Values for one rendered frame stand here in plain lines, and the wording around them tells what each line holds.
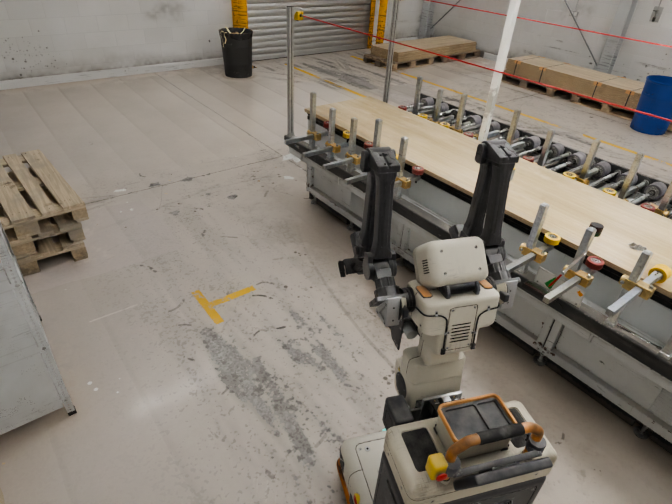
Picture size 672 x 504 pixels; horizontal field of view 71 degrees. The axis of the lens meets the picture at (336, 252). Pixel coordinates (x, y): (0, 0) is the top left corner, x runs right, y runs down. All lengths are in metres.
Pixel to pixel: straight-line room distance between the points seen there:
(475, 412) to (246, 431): 1.37
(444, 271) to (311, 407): 1.46
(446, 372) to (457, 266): 0.49
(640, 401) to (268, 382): 2.04
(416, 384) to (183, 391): 1.50
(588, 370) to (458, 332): 1.61
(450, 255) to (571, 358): 1.75
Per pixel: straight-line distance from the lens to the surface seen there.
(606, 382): 3.15
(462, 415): 1.70
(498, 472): 1.56
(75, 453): 2.84
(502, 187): 1.73
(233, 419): 2.75
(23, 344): 2.62
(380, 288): 1.58
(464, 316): 1.63
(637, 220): 3.24
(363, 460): 2.28
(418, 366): 1.80
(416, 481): 1.64
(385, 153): 1.54
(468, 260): 1.59
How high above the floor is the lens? 2.21
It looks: 35 degrees down
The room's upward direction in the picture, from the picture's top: 4 degrees clockwise
